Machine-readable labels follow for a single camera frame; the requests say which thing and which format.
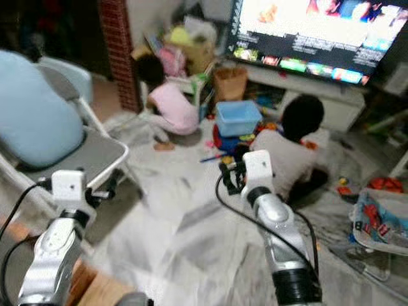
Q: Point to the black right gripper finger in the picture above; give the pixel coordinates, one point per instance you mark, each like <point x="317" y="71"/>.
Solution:
<point x="225" y="176"/>

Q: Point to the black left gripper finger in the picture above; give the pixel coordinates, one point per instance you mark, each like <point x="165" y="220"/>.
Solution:
<point x="112" y="180"/>

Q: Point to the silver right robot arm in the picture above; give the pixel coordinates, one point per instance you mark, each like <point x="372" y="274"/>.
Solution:
<point x="277" y="223"/>

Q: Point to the folding chair light blue back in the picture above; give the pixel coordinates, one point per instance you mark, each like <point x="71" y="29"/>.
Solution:
<point x="102" y="153"/>

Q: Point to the light blue plastic bin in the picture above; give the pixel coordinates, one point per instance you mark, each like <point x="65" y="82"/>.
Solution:
<point x="239" y="118"/>

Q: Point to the child in grey shirt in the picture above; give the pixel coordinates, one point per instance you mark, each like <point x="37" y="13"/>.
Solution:
<point x="299" y="118"/>

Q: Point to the child in pink shirt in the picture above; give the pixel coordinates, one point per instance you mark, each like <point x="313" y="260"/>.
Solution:
<point x="175" y="105"/>

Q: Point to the brown paper bag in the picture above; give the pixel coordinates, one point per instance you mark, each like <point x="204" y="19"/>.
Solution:
<point x="231" y="83"/>

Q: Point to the light blue cushion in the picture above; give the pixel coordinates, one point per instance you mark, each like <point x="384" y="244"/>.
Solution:
<point x="35" y="108"/>

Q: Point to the white television stand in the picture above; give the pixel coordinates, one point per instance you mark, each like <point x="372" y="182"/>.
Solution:
<point x="344" y="105"/>

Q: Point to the red brick pillar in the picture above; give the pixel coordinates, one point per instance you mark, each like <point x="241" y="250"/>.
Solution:
<point x="120" y="51"/>

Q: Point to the yellow round item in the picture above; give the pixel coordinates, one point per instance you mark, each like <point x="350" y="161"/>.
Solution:
<point x="178" y="36"/>

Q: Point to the white plastic bag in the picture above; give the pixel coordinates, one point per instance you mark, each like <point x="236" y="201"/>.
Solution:
<point x="201" y="30"/>

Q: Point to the red toy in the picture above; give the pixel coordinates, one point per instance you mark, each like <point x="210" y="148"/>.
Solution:
<point x="386" y="185"/>

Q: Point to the spiderman print fabric seat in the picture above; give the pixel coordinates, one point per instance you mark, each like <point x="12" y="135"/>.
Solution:
<point x="379" y="223"/>

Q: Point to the large flat television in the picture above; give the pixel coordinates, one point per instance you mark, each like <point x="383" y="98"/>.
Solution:
<point x="312" y="32"/>

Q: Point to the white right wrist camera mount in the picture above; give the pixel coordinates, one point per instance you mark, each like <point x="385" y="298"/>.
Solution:
<point x="258" y="167"/>

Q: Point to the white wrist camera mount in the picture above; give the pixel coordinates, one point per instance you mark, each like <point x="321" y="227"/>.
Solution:
<point x="68" y="190"/>
<point x="258" y="167"/>

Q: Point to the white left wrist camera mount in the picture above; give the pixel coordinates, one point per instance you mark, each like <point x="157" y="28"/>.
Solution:
<point x="68" y="190"/>

